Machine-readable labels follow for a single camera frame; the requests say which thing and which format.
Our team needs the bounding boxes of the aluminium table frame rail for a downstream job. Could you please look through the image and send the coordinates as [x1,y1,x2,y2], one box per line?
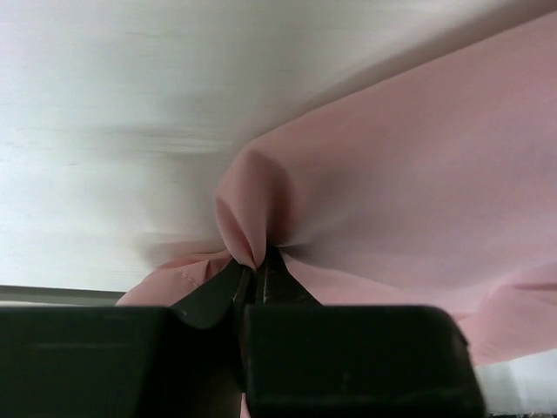
[1,286,124,307]

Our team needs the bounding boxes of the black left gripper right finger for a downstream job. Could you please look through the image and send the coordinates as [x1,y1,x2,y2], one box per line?
[254,246,320,306]

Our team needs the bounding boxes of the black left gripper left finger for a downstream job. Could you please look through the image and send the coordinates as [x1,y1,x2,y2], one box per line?
[171,260,252,329]

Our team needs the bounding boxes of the pink trousers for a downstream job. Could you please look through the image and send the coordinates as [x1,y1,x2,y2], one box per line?
[115,8,557,418]

